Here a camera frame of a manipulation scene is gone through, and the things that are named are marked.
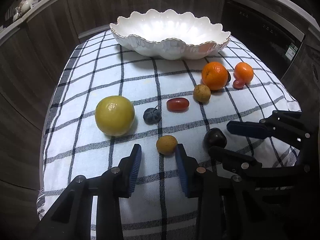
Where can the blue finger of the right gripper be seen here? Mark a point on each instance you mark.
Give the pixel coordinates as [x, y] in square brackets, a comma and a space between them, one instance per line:
[248, 129]

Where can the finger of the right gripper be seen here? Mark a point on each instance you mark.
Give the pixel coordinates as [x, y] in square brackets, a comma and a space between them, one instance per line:
[234, 161]

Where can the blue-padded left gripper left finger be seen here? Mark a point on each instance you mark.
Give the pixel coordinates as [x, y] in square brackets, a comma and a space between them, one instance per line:
[70, 215]

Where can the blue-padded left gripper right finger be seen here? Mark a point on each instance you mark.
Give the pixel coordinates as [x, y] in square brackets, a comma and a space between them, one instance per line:
[201, 183]

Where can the dark purple plum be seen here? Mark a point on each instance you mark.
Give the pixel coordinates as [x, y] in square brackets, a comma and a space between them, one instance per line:
[214, 138]

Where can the red cherry tomato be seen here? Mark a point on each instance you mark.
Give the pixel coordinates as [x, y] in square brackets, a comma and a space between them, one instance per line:
[177, 104]
[238, 84]

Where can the dark grape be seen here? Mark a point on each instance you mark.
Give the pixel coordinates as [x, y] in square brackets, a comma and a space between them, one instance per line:
[229, 77]

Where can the smaller orange mandarin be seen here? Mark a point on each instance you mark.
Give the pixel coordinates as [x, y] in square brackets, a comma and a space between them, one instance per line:
[244, 71]

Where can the tan longan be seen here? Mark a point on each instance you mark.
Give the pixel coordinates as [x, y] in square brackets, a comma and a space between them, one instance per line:
[166, 144]
[202, 93]

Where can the larger orange mandarin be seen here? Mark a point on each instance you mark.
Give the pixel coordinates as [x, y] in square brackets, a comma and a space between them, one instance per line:
[214, 75]

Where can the dark blue plum with stem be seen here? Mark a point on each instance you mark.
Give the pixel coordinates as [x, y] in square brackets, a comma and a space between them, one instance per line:
[152, 116]

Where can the green apple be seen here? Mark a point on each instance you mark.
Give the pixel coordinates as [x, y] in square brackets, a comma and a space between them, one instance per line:
[114, 115]

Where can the built-in black dishwasher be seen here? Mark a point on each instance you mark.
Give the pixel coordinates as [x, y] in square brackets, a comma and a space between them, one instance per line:
[271, 37]

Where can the white blue checked cloth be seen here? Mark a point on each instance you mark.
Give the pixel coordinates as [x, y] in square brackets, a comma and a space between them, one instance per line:
[161, 92]

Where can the white scalloped ceramic bowl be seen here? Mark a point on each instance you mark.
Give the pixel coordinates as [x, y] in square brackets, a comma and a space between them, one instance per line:
[170, 35]

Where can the white teapot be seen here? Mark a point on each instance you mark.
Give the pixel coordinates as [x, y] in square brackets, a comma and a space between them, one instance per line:
[23, 7]

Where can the grey drawer handle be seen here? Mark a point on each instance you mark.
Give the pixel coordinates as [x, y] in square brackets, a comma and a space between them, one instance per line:
[91, 32]

